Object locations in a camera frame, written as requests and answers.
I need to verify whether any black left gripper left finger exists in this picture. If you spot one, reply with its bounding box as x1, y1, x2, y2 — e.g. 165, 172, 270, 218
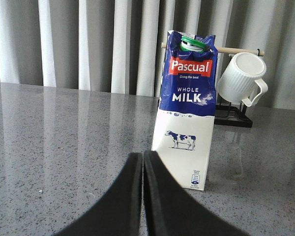
57, 153, 143, 236

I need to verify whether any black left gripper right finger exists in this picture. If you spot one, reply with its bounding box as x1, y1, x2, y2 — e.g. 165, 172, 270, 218
144, 150, 247, 236

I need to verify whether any blue white Pascual milk carton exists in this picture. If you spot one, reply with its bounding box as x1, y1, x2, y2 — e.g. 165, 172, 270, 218
152, 30, 218, 190

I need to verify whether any black metal mug rack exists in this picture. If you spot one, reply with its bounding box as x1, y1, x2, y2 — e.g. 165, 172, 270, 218
157, 42, 252, 130

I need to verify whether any white ribbed mug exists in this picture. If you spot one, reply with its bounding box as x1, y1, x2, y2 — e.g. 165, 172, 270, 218
216, 52, 268, 107

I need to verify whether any grey pleated curtain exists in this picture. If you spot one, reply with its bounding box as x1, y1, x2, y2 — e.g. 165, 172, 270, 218
0, 0, 295, 110

